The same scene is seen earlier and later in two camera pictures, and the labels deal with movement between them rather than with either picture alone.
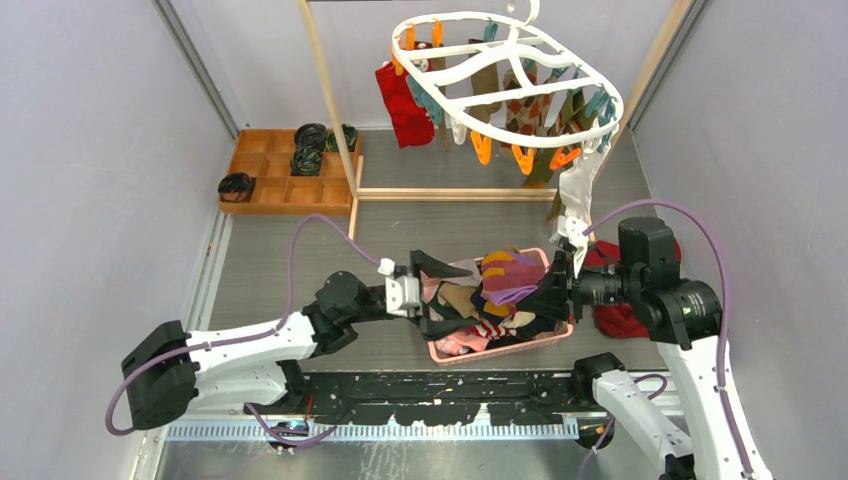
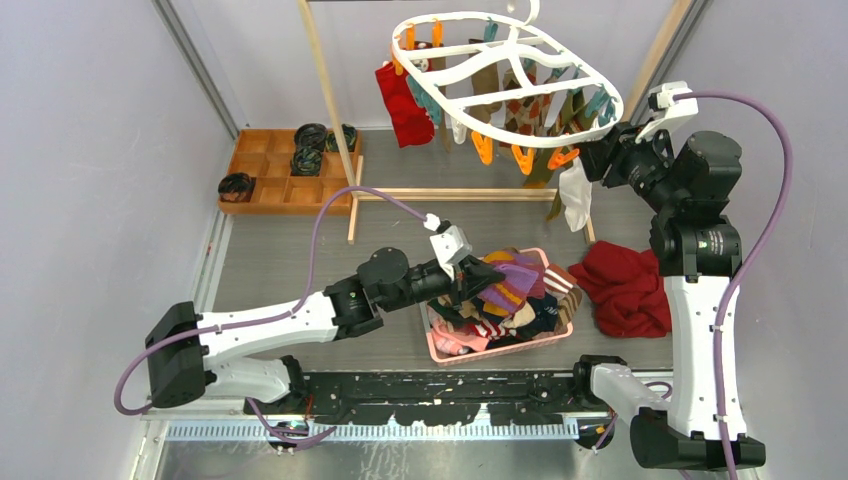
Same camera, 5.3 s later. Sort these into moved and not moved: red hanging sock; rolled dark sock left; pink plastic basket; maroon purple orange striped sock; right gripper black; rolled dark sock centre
Moved: maroon purple orange striped sock; right gripper black
Not moved: rolled dark sock centre; red hanging sock; pink plastic basket; rolled dark sock left
